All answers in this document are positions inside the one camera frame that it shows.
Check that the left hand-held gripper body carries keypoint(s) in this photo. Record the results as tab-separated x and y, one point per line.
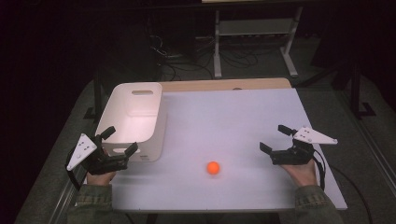
93	155

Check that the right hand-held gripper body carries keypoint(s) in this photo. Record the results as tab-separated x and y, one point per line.
300	149

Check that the white plastic bin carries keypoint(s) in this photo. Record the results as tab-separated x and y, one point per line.
134	121

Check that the orange ball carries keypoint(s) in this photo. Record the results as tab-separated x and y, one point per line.
213	167

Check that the person's left hand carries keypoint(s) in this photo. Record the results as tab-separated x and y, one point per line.
100	178

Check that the person's right hand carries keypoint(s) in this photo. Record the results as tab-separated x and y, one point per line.
299	174

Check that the black table leg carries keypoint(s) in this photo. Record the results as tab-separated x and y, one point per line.
97	96

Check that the wooden board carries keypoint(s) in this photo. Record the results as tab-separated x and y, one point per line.
227	84

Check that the black metal stand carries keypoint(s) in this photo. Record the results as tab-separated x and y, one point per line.
355	87

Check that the white metal stand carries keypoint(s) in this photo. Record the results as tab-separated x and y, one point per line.
255	40

